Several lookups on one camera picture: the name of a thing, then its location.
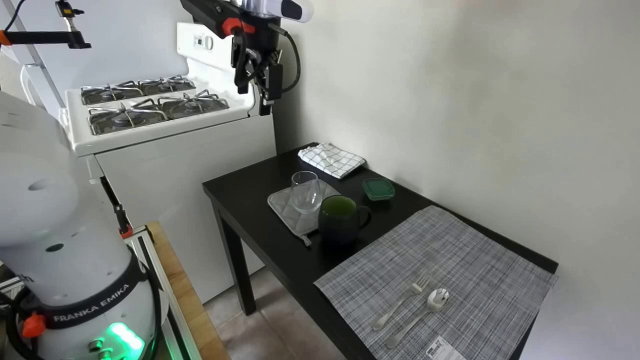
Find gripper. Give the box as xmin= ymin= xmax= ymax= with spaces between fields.
xmin=231 ymin=21 xmax=285 ymax=117

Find clear glass cup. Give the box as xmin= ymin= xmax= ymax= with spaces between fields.
xmin=290 ymin=170 xmax=324 ymax=215

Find stove burner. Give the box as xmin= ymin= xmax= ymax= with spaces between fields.
xmin=137 ymin=74 xmax=197 ymax=96
xmin=88 ymin=102 xmax=169 ymax=136
xmin=157 ymin=89 xmax=231 ymax=120
xmin=80 ymin=82 xmax=144 ymax=106

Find white checked cloth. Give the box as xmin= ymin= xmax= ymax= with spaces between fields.
xmin=297 ymin=142 xmax=367 ymax=180

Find white gas stove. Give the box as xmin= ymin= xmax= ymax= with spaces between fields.
xmin=20 ymin=22 xmax=279 ymax=304

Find grey pot holder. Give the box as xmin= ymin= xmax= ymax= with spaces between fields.
xmin=266 ymin=178 xmax=344 ymax=247

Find small green lidded container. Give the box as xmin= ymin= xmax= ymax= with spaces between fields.
xmin=362 ymin=177 xmax=396 ymax=202

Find dark green mug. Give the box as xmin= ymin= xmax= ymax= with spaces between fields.
xmin=317 ymin=194 xmax=373 ymax=246

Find black clamp with orange tip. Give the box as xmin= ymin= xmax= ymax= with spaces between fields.
xmin=99 ymin=175 xmax=135 ymax=240

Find silver fork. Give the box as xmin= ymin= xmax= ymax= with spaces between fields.
xmin=372 ymin=273 xmax=432 ymax=331

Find silver spoon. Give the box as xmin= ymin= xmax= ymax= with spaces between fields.
xmin=384 ymin=287 xmax=450 ymax=350

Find grey woven placemat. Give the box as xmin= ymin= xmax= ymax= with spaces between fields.
xmin=313 ymin=204 xmax=559 ymax=360

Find camera on mount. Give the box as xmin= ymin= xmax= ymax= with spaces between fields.
xmin=0 ymin=0 xmax=93 ymax=109

